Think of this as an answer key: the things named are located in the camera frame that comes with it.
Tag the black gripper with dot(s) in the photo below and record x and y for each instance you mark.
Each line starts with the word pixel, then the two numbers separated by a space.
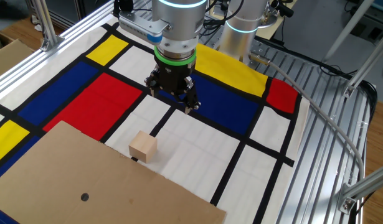
pixel 174 76

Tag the light wooden block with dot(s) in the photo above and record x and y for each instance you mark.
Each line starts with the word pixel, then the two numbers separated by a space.
pixel 143 147

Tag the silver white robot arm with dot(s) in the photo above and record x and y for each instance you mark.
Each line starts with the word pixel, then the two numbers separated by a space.
pixel 178 21

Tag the colourful Mondrian pattern cloth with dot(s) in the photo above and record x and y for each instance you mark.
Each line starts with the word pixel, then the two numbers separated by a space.
pixel 194 149

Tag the beige wooden board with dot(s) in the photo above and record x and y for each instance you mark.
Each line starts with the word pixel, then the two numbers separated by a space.
pixel 273 31

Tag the brown cardboard sheet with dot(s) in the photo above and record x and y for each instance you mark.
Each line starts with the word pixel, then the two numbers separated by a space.
pixel 85 174

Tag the brown cardboard box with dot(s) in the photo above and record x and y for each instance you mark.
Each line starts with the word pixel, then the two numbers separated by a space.
pixel 7 59

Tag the white diagonal bar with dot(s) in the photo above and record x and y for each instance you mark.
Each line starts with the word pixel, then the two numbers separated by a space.
pixel 347 28

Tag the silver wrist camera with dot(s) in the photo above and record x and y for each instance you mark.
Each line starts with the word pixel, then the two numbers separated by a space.
pixel 138 26

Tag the black camera on mount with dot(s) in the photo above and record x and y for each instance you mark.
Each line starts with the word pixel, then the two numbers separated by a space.
pixel 283 8

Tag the aluminium frame post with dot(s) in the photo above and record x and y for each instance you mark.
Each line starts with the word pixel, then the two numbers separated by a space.
pixel 46 25

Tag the aluminium frame brace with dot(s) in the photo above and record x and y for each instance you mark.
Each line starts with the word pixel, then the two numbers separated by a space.
pixel 365 185
pixel 365 67

